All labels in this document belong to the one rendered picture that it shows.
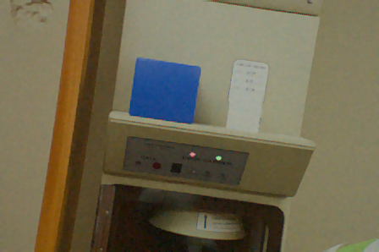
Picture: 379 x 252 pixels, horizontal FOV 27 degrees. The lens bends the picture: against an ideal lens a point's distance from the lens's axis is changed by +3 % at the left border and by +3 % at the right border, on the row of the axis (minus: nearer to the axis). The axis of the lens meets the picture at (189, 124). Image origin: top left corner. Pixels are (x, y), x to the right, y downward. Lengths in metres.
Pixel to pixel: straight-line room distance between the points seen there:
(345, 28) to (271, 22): 0.49
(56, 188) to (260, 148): 0.32
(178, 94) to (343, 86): 0.67
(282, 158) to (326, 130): 0.56
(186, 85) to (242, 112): 0.10
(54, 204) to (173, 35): 0.33
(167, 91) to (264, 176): 0.22
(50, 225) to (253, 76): 0.41
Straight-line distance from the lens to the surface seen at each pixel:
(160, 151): 1.20
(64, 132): 1.19
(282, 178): 1.25
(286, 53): 1.29
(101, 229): 1.28
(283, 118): 1.30
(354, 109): 1.77
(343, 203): 1.79
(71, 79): 1.18
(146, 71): 1.16
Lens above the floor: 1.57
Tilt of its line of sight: 3 degrees down
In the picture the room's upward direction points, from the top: 8 degrees clockwise
